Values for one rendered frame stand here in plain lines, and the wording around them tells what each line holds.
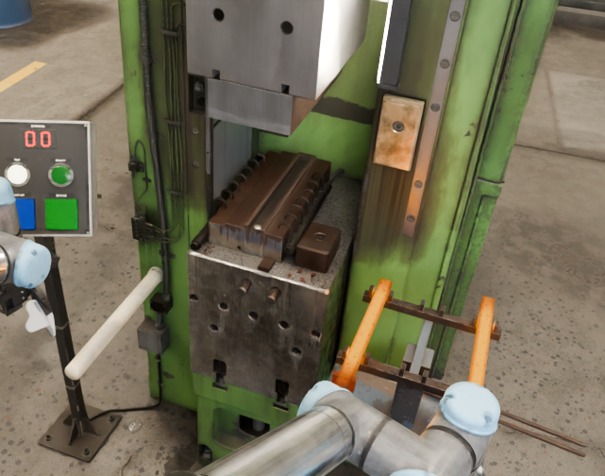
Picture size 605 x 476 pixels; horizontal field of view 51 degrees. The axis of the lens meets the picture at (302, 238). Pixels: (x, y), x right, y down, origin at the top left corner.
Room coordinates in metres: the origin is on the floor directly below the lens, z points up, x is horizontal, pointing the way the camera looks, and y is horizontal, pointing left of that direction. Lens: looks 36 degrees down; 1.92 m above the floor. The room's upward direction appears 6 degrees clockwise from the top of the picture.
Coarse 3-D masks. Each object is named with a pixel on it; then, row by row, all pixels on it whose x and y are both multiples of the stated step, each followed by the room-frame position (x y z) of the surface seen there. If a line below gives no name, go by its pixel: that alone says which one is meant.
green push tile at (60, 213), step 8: (48, 200) 1.27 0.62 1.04; (56, 200) 1.27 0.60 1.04; (64, 200) 1.27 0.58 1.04; (72, 200) 1.27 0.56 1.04; (48, 208) 1.26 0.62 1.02; (56, 208) 1.26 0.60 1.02; (64, 208) 1.26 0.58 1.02; (72, 208) 1.27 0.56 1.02; (48, 216) 1.25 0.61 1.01; (56, 216) 1.25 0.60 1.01; (64, 216) 1.25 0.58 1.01; (72, 216) 1.25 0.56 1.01; (48, 224) 1.24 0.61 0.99; (56, 224) 1.24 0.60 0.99; (64, 224) 1.24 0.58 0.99; (72, 224) 1.25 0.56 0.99
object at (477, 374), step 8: (480, 304) 1.13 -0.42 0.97; (488, 304) 1.11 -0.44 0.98; (480, 312) 1.08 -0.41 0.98; (488, 312) 1.09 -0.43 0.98; (480, 320) 1.06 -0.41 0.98; (488, 320) 1.06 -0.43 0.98; (480, 328) 1.03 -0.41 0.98; (488, 328) 1.03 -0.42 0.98; (480, 336) 1.01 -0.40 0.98; (488, 336) 1.01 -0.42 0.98; (480, 344) 0.98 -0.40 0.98; (488, 344) 0.98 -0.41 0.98; (480, 352) 0.96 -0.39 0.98; (472, 360) 0.94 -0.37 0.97; (480, 360) 0.94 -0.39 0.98; (472, 368) 0.91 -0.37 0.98; (480, 368) 0.91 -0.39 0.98; (472, 376) 0.89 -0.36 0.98; (480, 376) 0.89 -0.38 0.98; (480, 384) 0.87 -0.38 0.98
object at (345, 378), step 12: (384, 288) 1.13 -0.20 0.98; (372, 300) 1.09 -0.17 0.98; (384, 300) 1.09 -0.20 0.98; (372, 312) 1.05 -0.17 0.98; (372, 324) 1.01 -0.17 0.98; (360, 336) 0.97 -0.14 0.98; (360, 348) 0.93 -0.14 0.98; (348, 360) 0.90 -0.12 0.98; (360, 360) 0.91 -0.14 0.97; (336, 372) 0.86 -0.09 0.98; (348, 372) 0.87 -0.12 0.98; (336, 384) 0.83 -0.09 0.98; (348, 384) 0.83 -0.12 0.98
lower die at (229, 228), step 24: (264, 168) 1.62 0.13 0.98; (288, 168) 1.60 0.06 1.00; (312, 168) 1.63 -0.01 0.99; (240, 192) 1.48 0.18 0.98; (264, 192) 1.48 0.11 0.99; (288, 192) 1.47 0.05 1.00; (216, 216) 1.35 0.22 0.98; (240, 216) 1.35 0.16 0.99; (288, 216) 1.37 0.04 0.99; (216, 240) 1.32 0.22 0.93; (240, 240) 1.30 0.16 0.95; (264, 240) 1.28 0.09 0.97
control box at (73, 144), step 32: (0, 128) 1.34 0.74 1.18; (32, 128) 1.35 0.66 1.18; (64, 128) 1.36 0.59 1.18; (0, 160) 1.30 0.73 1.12; (32, 160) 1.31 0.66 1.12; (64, 160) 1.33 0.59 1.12; (32, 192) 1.27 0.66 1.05; (64, 192) 1.29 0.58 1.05; (96, 192) 1.36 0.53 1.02; (96, 224) 1.31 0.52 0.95
